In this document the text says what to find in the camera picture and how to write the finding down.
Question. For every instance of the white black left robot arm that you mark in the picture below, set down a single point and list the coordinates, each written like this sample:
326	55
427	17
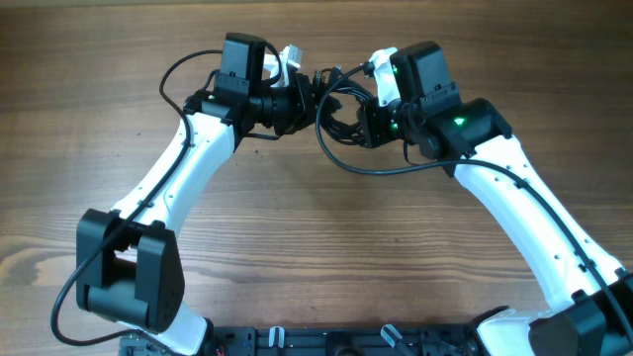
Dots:
129	268

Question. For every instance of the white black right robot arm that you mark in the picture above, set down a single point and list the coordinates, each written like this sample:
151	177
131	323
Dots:
588	292

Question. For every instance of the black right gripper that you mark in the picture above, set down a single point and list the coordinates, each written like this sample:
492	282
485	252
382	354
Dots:
377	135

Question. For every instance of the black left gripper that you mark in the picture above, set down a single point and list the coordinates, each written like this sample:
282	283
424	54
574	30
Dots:
302	88

